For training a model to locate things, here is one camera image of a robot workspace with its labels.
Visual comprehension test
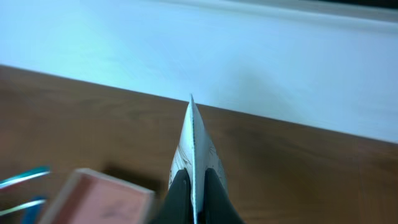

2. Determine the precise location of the green white toothbrush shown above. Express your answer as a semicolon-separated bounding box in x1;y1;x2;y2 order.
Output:
0;199;46;217

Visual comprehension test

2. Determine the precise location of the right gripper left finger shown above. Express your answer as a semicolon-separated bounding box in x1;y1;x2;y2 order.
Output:
149;169;193;224

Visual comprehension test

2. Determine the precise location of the white Pantene tube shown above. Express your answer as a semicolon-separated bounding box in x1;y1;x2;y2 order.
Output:
168;96;228;224

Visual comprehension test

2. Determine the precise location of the white box with pink interior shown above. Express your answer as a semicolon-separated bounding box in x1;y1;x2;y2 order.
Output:
39;168;155;224

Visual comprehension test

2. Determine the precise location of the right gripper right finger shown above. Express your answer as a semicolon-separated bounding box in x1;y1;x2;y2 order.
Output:
199;168;244;224

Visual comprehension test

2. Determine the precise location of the green red toothpaste tube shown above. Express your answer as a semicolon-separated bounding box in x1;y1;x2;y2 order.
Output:
1;166;51;190

